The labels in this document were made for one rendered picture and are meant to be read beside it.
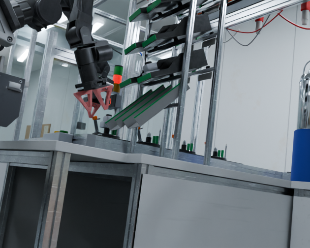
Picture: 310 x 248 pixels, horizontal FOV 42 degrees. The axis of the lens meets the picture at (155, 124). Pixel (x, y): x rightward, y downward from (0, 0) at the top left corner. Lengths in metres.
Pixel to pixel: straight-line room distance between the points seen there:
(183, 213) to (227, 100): 4.92
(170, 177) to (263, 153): 4.39
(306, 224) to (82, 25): 1.10
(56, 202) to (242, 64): 5.23
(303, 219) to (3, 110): 1.16
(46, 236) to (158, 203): 0.35
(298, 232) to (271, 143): 3.95
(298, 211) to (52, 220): 0.97
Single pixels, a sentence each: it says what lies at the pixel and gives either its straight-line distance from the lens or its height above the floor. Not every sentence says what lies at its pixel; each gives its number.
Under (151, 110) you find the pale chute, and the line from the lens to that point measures 1.60.
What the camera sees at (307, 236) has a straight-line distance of 1.71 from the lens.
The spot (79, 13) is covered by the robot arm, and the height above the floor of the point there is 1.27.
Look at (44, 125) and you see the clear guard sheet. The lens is 3.33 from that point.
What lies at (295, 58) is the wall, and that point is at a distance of 5.77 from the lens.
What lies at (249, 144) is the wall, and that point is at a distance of 5.82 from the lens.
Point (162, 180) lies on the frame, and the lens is 1.30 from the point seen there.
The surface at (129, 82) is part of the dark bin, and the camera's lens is 1.77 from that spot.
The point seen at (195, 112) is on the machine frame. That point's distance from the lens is 3.20.
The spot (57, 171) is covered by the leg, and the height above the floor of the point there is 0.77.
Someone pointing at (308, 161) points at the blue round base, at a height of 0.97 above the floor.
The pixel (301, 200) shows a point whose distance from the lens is 1.73.
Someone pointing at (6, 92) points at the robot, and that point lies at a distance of 1.32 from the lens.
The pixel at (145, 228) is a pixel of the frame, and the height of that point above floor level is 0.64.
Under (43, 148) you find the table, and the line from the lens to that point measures 1.25.
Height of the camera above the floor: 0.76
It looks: 9 degrees up
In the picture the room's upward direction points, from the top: 7 degrees clockwise
